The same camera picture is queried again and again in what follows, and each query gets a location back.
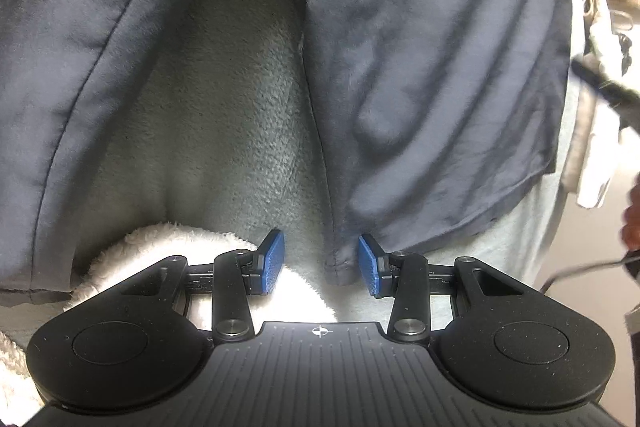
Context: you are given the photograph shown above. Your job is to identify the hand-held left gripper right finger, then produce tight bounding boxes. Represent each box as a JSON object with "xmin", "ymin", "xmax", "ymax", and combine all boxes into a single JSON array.
[{"xmin": 357, "ymin": 233, "xmax": 527, "ymax": 343}]

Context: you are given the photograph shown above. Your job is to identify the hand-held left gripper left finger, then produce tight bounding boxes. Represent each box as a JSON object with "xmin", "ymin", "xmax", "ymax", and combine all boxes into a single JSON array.
[{"xmin": 116, "ymin": 228, "xmax": 287, "ymax": 343}]

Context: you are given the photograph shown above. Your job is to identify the dark navy shorts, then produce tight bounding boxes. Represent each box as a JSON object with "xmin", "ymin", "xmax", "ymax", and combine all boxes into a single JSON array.
[{"xmin": 0, "ymin": 0, "xmax": 574, "ymax": 309}]

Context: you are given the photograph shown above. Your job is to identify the person's right hand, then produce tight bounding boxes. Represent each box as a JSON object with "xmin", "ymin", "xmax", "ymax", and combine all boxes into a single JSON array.
[{"xmin": 621, "ymin": 176, "xmax": 640, "ymax": 251}]

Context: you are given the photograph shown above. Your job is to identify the white folded garment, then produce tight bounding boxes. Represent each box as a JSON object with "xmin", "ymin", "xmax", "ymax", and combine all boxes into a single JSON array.
[{"xmin": 560, "ymin": 97, "xmax": 622, "ymax": 210}]

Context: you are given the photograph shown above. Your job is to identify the grey fleece blanket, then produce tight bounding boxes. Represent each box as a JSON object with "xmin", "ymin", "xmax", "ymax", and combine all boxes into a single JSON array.
[{"xmin": 0, "ymin": 0, "xmax": 590, "ymax": 339}]

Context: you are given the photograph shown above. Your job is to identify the white fleece cloth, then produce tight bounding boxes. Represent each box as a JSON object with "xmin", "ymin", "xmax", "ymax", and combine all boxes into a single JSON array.
[{"xmin": 0, "ymin": 220, "xmax": 347, "ymax": 419}]

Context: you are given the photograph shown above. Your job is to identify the black cable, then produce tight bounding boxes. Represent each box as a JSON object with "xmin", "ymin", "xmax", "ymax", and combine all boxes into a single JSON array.
[{"xmin": 541, "ymin": 252, "xmax": 640, "ymax": 291}]

